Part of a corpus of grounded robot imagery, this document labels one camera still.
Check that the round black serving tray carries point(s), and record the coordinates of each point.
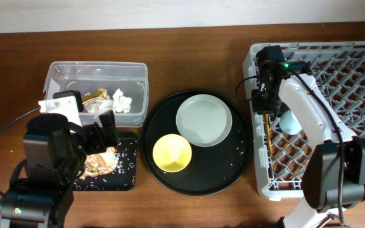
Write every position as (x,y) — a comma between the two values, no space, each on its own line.
(211,169)

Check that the small white napkin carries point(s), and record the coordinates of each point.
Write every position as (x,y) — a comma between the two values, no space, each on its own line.
(121,103)

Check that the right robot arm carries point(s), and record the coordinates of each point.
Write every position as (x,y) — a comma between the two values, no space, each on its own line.
(334,179)

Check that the clear plastic waste bin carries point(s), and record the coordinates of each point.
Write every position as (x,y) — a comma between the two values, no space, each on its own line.
(87,76)

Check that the wooden chopstick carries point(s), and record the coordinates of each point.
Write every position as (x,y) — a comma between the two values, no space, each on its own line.
(268,133)

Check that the black rectangular tray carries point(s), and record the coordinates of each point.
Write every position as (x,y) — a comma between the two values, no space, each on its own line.
(125,171)

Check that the gold snack wrapper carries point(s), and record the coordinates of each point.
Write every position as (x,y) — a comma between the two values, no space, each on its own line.
(101,93)

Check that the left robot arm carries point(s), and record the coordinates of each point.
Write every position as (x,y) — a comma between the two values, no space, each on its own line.
(41,186)

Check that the yellow bowl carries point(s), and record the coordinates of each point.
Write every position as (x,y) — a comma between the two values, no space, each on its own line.
(172,153)

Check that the blue cup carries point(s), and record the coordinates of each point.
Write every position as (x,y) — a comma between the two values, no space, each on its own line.
(289,124)

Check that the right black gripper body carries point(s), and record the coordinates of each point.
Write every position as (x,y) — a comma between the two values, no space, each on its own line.
(266,102)

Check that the large white napkin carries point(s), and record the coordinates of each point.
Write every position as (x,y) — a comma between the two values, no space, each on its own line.
(98,105)

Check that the grey dishwasher rack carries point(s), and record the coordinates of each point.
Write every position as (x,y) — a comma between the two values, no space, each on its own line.
(339,68)

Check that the grey plate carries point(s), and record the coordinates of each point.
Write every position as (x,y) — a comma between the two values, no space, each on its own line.
(204,120)

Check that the food scraps and rice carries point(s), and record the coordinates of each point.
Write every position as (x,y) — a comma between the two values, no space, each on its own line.
(101,163)

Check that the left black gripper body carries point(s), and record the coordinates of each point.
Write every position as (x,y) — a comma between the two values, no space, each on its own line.
(94,140)

